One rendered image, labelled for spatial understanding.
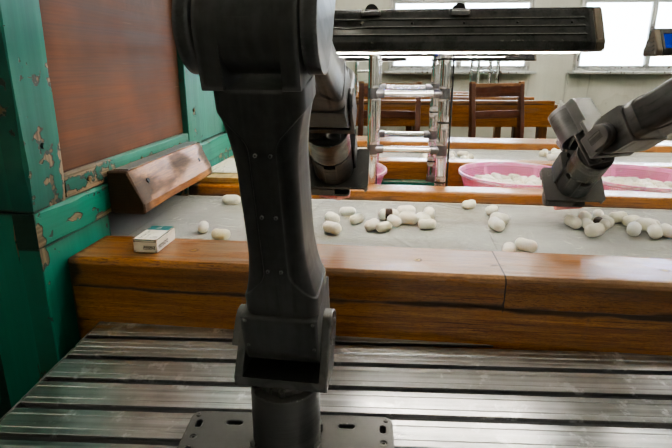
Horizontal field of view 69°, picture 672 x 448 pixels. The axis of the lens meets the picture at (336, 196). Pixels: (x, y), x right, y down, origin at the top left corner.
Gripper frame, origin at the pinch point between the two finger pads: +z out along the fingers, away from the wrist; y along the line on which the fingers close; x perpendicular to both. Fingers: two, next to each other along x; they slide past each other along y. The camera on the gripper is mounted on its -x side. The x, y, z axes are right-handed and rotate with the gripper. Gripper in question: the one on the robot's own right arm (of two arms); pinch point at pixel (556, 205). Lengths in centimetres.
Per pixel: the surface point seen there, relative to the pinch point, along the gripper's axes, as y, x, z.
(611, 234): -5.4, 9.0, -8.1
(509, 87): -46, -172, 184
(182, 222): 70, 10, -10
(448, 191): 20.2, -3.8, 3.0
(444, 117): 21.2, -18.5, -2.5
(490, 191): 11.5, -4.4, 3.7
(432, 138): 21.5, -28.1, 21.0
